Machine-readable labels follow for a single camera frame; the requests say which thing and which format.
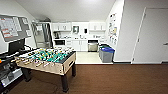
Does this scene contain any white two-door base cabinet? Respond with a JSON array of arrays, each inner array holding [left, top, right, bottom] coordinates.
[[71, 39, 89, 53]]

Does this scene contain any wide white drawer unit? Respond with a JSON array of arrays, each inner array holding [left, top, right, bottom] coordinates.
[[65, 39, 73, 48]]

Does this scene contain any steel paper towel dispenser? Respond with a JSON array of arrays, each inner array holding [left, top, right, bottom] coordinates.
[[72, 25, 80, 35]]

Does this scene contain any blue-lid trash bin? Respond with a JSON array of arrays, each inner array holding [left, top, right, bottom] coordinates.
[[100, 47, 116, 64]]

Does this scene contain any black built-in microwave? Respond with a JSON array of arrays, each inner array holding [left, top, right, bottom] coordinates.
[[54, 39, 67, 47]]

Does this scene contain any dark coffee machine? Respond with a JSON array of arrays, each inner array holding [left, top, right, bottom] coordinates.
[[53, 31, 60, 39]]

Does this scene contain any green foosball table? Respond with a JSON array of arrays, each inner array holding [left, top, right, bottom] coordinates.
[[14, 46, 77, 93]]

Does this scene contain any stainless steel refrigerator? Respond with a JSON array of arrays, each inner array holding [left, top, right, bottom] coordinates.
[[31, 21, 54, 49]]

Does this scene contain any white door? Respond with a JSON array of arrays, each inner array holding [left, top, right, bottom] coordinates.
[[131, 7, 168, 64]]

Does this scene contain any grey framed notice board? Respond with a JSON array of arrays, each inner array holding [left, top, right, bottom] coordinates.
[[0, 13, 33, 43]]

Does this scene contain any three-door white wall cabinet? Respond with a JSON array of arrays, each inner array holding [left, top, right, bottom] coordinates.
[[88, 22, 107, 32]]

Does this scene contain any large colourful wall poster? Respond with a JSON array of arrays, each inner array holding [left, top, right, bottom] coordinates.
[[108, 13, 118, 44]]

